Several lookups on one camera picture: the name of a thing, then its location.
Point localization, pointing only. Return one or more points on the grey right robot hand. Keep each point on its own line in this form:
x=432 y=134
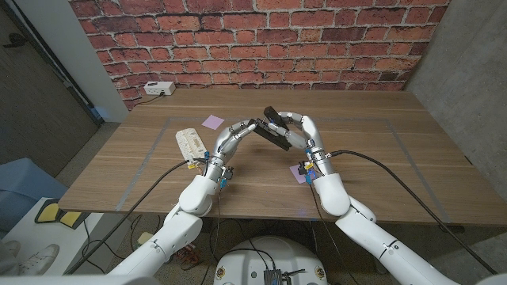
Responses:
x=311 y=132

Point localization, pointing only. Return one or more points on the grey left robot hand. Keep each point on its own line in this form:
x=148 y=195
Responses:
x=227 y=140

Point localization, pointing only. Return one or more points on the black stapler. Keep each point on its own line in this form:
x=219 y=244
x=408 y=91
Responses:
x=273 y=138

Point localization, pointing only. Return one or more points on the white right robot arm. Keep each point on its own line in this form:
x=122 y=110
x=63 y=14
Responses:
x=356 y=229

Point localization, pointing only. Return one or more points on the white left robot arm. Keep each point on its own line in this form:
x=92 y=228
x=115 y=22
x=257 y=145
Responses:
x=190 y=198

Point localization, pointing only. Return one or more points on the small purple sticky note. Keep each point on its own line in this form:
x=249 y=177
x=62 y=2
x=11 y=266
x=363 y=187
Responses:
x=213 y=122

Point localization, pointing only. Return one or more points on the large purple sticky note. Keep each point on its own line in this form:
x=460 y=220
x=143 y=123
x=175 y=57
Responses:
x=295 y=174

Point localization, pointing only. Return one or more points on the white power strip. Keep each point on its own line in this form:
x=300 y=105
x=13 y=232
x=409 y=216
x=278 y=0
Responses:
x=159 y=88

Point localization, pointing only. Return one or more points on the red brick printed backdrop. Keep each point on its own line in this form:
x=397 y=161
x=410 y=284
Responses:
x=257 y=43

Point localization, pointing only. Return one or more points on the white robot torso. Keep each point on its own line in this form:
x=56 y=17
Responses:
x=245 y=261

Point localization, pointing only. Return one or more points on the yellow paper sheet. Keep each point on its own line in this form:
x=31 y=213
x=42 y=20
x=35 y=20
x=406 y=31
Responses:
x=144 y=237

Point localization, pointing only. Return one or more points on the grey device on torso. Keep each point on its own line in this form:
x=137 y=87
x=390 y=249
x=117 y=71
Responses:
x=272 y=277

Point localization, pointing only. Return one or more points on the yellow and black floor pad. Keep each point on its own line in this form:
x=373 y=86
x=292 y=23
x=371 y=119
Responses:
x=49 y=213

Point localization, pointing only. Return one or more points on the blue seat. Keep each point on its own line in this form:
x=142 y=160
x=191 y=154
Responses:
x=24 y=184

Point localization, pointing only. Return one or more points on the white shoe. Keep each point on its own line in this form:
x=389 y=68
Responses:
x=39 y=261

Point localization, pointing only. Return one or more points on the person in grey clothes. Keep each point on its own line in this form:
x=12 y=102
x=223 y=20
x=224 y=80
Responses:
x=7 y=257

